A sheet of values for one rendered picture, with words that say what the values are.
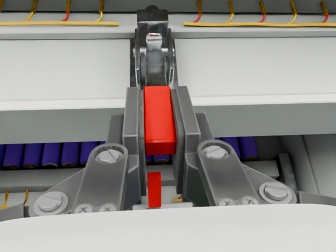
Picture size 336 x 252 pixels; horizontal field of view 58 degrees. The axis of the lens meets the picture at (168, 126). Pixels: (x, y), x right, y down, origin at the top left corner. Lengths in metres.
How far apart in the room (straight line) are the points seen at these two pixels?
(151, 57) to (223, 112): 0.06
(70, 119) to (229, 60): 0.10
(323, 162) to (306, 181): 0.03
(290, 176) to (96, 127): 0.23
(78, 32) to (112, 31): 0.02
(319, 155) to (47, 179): 0.27
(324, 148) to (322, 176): 0.03
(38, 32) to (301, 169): 0.28
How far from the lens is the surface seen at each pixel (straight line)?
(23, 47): 0.21
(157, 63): 0.16
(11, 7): 0.23
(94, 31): 0.20
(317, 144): 0.33
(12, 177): 0.36
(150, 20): 0.18
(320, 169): 0.33
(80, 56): 0.20
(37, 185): 0.34
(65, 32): 0.20
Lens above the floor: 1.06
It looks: 42 degrees down
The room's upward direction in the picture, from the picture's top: 2 degrees clockwise
